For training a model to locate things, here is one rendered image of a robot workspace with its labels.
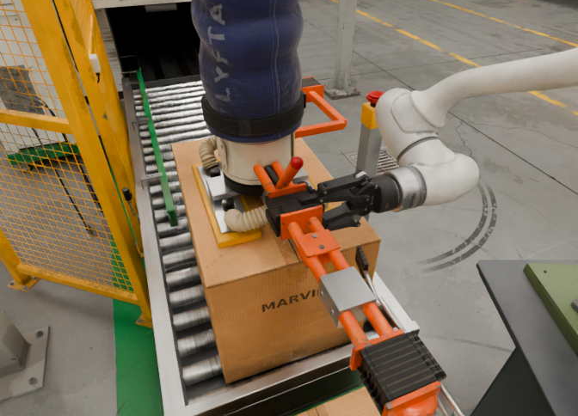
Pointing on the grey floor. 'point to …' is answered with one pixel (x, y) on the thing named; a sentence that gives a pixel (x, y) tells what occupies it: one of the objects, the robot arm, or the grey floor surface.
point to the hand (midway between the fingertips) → (298, 214)
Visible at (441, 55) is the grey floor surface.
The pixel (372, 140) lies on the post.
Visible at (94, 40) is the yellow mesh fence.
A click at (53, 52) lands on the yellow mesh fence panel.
